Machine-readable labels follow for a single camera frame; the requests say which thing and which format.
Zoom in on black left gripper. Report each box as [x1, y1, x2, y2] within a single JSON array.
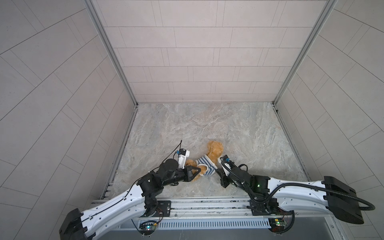
[[160, 166, 201, 187]]

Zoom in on blue white striped sweater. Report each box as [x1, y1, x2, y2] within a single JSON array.
[[196, 155, 218, 176]]

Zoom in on brown teddy bear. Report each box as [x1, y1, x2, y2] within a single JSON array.
[[186, 141, 224, 182]]

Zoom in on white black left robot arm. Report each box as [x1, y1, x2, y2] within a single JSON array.
[[59, 159, 201, 240]]

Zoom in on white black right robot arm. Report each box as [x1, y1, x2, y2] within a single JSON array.
[[216, 165, 364, 225]]

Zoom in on right green circuit board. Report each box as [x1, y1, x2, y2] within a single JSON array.
[[268, 218, 286, 233]]

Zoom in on green circuit board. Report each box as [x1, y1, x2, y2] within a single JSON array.
[[139, 220, 159, 236], [268, 218, 286, 233]]

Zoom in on left green circuit board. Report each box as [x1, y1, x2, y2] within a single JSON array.
[[139, 220, 159, 236]]

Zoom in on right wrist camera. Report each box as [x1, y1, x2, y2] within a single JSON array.
[[220, 155, 233, 176]]

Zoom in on black corrugated cable conduit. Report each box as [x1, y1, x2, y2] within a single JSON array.
[[220, 160, 376, 211]]

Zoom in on thin black left cable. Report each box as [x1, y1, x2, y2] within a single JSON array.
[[124, 139, 183, 199]]

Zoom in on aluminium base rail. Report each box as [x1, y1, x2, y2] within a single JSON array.
[[86, 196, 319, 232]]

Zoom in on aluminium left corner post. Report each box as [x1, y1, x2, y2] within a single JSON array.
[[83, 0, 139, 108]]

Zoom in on aluminium corner post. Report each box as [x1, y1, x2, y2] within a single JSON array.
[[272, 0, 337, 109], [83, 0, 139, 108]]

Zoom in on aluminium right corner post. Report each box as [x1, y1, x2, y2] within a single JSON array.
[[272, 0, 337, 109]]

